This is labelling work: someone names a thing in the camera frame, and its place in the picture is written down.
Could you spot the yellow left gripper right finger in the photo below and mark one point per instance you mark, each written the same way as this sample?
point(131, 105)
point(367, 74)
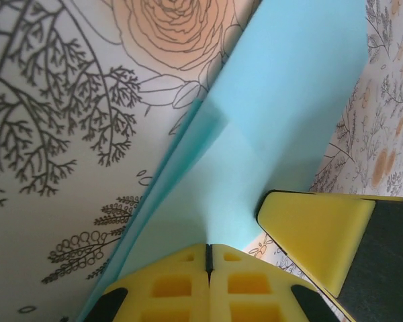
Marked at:
point(255, 288)

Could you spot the light blue cloth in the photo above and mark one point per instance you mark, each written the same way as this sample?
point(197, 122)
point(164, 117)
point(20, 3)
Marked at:
point(272, 100)

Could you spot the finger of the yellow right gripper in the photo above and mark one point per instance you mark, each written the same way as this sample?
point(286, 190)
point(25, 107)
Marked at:
point(305, 228)

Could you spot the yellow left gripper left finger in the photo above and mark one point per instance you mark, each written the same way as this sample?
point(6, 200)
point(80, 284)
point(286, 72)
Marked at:
point(164, 288)

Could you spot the floral printed table cover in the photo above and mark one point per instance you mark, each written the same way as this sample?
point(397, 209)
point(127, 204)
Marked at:
point(70, 134)

